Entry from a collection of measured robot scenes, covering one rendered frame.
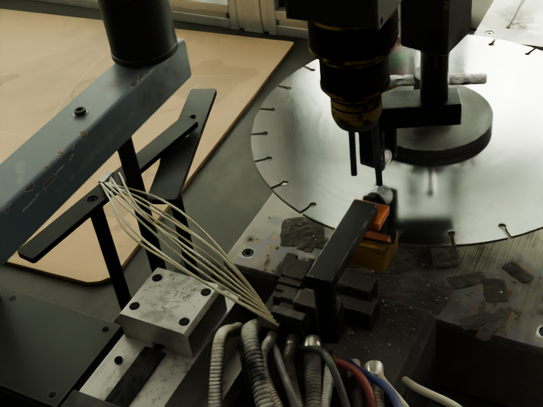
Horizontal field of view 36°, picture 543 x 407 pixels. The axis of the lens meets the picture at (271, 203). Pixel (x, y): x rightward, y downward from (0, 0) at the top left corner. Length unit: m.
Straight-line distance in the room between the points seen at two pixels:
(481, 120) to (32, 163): 0.39
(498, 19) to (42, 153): 0.60
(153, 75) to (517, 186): 0.31
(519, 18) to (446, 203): 0.42
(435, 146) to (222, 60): 0.63
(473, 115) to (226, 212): 0.37
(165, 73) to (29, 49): 0.75
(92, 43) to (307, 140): 0.73
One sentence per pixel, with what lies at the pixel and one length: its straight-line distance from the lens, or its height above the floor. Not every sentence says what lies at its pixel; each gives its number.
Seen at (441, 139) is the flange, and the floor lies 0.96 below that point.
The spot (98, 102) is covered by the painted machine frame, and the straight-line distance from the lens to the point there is 0.68.
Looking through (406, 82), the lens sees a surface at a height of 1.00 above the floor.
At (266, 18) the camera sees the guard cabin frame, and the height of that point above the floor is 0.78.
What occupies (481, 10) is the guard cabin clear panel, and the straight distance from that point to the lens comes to 1.24.
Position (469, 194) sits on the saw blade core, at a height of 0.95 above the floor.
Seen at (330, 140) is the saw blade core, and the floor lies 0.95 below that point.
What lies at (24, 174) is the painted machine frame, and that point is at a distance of 0.63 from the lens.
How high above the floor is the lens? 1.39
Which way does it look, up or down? 39 degrees down
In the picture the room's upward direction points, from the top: 8 degrees counter-clockwise
